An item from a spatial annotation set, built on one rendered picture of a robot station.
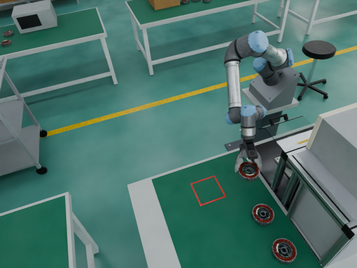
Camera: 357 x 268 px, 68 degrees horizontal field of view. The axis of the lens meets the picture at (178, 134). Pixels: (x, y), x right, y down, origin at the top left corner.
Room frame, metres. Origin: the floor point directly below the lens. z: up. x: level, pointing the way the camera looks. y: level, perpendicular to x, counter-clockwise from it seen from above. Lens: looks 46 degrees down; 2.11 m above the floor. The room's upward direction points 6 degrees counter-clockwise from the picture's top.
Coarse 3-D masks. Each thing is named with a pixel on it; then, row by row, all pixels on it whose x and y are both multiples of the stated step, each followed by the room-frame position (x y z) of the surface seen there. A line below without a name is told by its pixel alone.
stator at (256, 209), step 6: (258, 204) 0.70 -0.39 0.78; (264, 204) 0.70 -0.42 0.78; (252, 210) 0.67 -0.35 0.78; (258, 210) 0.67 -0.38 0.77; (264, 210) 0.67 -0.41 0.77; (270, 210) 0.66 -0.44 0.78; (252, 216) 0.64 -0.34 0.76; (258, 216) 0.63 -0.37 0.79; (264, 216) 0.63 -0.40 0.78; (270, 216) 0.62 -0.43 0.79; (258, 222) 0.60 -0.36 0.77; (264, 222) 0.60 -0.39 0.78; (270, 222) 0.60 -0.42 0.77
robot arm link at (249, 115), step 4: (244, 108) 0.99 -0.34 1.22; (248, 108) 0.98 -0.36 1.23; (252, 108) 0.98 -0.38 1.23; (240, 112) 1.01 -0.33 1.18; (244, 112) 0.98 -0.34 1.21; (248, 112) 0.97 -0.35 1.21; (252, 112) 0.97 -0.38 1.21; (256, 112) 0.99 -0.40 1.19; (244, 116) 0.96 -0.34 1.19; (248, 116) 0.96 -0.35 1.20; (252, 116) 0.96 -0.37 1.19; (256, 116) 0.97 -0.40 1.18; (244, 120) 0.95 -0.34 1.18; (248, 120) 0.95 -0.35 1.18; (252, 120) 0.95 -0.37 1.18; (256, 120) 0.98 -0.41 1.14; (244, 124) 0.94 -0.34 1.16; (248, 124) 0.94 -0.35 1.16; (252, 124) 0.94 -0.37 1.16; (248, 128) 0.93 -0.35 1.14
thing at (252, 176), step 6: (246, 162) 0.86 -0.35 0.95; (252, 162) 0.86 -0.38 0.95; (240, 168) 0.83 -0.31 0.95; (252, 168) 0.83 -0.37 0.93; (258, 168) 0.82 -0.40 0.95; (240, 174) 0.79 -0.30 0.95; (246, 174) 0.78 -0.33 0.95; (252, 174) 0.78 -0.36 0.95; (258, 174) 0.78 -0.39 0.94; (246, 180) 0.76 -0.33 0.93; (252, 180) 0.76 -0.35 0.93
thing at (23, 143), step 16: (0, 64) 2.24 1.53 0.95; (0, 80) 1.86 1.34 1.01; (16, 96) 2.23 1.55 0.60; (0, 112) 1.70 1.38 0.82; (16, 112) 2.04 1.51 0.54; (0, 128) 1.84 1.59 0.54; (16, 128) 1.81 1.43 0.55; (32, 128) 2.20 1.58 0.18; (0, 144) 1.65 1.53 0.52; (16, 144) 1.98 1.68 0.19; (32, 144) 1.95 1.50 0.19; (0, 160) 1.78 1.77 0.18; (16, 160) 1.76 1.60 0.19; (32, 160) 1.69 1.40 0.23
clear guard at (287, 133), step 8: (288, 120) 1.03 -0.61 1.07; (296, 120) 1.02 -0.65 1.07; (304, 120) 1.02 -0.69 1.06; (264, 128) 1.00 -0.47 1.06; (272, 128) 0.98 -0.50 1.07; (280, 128) 0.98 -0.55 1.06; (288, 128) 0.97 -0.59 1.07; (296, 128) 0.96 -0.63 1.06; (304, 128) 0.96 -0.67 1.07; (312, 128) 0.95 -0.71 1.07; (272, 136) 0.93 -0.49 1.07; (280, 136) 0.92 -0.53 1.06; (288, 136) 0.91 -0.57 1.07; (296, 136) 0.91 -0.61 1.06; (304, 136) 0.90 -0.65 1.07; (280, 144) 0.87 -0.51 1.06; (288, 144) 0.86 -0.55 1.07; (296, 144) 0.86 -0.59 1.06
